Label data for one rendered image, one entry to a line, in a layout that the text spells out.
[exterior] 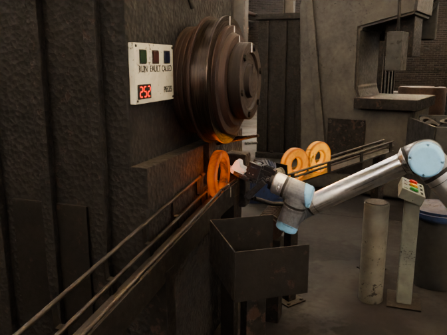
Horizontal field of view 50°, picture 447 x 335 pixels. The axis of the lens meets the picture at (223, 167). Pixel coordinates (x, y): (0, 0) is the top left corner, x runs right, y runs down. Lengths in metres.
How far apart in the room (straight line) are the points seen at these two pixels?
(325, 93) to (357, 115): 0.36
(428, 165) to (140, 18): 1.07
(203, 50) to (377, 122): 2.90
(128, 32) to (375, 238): 1.56
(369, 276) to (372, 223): 0.28
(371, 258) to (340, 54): 2.38
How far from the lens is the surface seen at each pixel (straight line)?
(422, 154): 1.80
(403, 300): 2.63
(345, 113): 4.45
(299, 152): 2.31
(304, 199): 1.91
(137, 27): 1.52
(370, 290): 2.56
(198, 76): 1.63
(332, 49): 4.48
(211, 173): 1.80
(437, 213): 2.70
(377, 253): 2.49
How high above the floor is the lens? 1.18
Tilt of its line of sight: 12 degrees down
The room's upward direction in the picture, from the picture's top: straight up
